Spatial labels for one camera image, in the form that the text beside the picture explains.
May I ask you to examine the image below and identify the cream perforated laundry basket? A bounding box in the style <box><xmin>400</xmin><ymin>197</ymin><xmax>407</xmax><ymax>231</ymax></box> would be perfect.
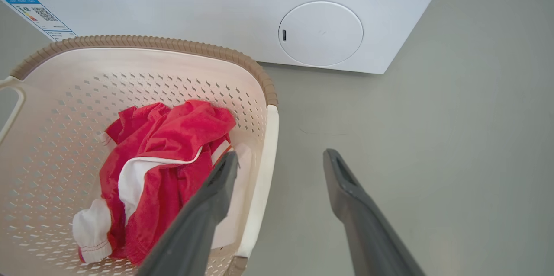
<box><xmin>0</xmin><ymin>35</ymin><xmax>280</xmax><ymax>276</ymax></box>

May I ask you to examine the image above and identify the round white filter cover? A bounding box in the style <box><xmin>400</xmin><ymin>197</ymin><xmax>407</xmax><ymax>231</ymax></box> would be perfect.
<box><xmin>278</xmin><ymin>1</ymin><xmax>364</xmax><ymax>67</ymax></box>

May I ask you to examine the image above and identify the blue energy label sticker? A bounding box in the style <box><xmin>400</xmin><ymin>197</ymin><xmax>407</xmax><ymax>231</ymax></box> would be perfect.
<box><xmin>0</xmin><ymin>0</ymin><xmax>78</xmax><ymax>42</ymax></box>

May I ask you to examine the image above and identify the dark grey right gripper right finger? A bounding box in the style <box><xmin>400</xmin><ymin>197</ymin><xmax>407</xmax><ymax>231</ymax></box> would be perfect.
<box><xmin>323</xmin><ymin>149</ymin><xmax>427</xmax><ymax>276</ymax></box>

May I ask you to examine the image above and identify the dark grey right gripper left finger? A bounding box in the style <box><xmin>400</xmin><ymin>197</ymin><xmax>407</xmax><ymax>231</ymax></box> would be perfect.
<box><xmin>136</xmin><ymin>151</ymin><xmax>240</xmax><ymax>276</ymax></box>

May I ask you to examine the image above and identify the red and white garment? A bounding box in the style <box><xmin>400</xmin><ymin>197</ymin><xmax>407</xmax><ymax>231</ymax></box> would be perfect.
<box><xmin>72</xmin><ymin>100</ymin><xmax>237</xmax><ymax>266</ymax></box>

